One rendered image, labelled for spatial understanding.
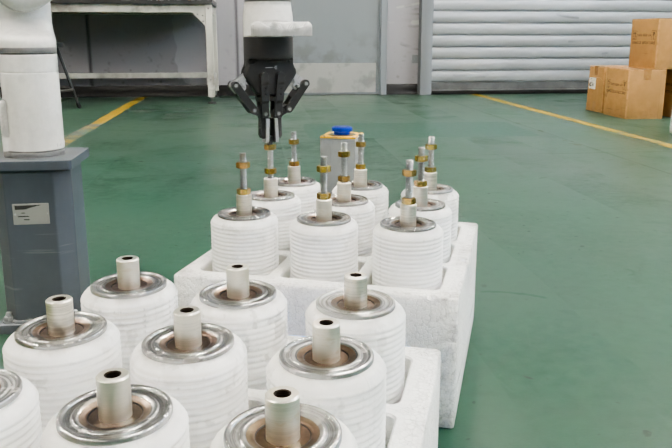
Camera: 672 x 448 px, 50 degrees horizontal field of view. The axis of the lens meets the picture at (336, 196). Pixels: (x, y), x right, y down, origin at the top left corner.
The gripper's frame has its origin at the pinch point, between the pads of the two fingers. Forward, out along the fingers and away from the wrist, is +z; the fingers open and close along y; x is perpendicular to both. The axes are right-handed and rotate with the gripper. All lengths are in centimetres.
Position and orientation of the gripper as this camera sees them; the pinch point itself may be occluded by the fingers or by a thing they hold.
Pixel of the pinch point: (270, 129)
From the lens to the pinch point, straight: 113.0
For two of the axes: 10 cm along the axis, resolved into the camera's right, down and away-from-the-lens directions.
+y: -9.1, 0.9, -4.0
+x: 4.1, 2.0, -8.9
